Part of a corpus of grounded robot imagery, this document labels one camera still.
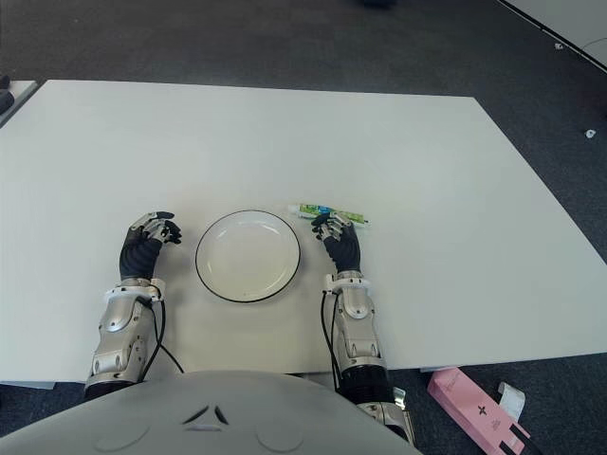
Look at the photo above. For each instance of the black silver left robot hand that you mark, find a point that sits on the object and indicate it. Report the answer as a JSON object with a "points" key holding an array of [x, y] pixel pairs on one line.
{"points": [[140, 256]]}

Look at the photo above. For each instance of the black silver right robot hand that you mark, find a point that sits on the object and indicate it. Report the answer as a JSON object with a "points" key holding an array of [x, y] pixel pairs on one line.
{"points": [[345, 249]]}

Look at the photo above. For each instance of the green white toothpaste tube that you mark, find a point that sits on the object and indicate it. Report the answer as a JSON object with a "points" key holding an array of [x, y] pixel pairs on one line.
{"points": [[307, 208]]}

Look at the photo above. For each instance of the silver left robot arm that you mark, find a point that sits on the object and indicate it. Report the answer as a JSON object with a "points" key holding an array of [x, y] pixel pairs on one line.
{"points": [[118, 332]]}

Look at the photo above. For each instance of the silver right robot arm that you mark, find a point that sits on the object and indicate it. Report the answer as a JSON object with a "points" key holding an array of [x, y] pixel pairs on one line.
{"points": [[360, 332]]}

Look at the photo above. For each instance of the white plate black rim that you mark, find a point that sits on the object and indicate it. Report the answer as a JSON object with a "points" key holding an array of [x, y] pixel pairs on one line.
{"points": [[246, 258]]}

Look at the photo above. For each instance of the grey robot torso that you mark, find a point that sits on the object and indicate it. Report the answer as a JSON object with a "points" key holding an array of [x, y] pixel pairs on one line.
{"points": [[189, 417]]}

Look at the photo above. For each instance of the pink cardboard box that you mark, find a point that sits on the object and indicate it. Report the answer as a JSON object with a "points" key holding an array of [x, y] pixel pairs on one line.
{"points": [[469, 403]]}

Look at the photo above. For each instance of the light grey side table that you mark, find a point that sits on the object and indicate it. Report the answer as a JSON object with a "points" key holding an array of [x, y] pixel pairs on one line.
{"points": [[16, 99]]}

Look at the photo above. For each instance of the white paper tag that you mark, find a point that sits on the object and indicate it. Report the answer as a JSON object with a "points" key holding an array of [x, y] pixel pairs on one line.
{"points": [[513, 400]]}

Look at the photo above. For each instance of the white neighbouring desk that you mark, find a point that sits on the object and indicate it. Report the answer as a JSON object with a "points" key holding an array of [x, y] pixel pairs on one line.
{"points": [[569, 23]]}

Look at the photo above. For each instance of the silver metal bracket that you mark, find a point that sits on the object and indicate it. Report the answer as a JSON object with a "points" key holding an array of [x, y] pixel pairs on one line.
{"points": [[399, 398]]}

